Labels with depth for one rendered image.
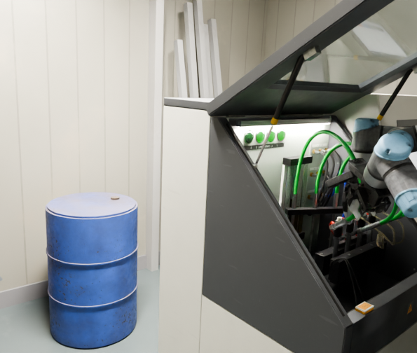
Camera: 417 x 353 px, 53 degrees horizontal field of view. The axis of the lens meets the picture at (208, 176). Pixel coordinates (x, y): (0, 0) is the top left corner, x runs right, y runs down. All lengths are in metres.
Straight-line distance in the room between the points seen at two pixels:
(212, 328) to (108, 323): 1.15
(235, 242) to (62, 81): 1.98
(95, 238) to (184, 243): 0.88
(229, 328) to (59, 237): 1.27
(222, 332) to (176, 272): 0.31
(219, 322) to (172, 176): 0.57
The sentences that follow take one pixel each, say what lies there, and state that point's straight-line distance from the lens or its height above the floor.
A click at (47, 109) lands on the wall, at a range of 3.00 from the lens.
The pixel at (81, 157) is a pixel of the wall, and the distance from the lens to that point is 3.13.
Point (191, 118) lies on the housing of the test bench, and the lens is 1.49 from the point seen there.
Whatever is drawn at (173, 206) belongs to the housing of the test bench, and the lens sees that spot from 1.63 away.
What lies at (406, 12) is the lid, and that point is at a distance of 1.28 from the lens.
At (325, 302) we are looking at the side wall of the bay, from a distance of 1.22.
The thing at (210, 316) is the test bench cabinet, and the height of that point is 0.73.
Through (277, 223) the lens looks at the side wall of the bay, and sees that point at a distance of 1.25.
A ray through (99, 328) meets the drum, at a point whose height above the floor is 0.14.
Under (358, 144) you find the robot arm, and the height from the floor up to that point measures 1.39.
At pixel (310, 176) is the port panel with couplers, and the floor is 1.19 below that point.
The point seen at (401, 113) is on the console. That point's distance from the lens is 2.00.
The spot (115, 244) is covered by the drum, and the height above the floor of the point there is 0.64.
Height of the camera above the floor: 1.56
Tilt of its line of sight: 13 degrees down
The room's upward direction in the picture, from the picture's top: 3 degrees clockwise
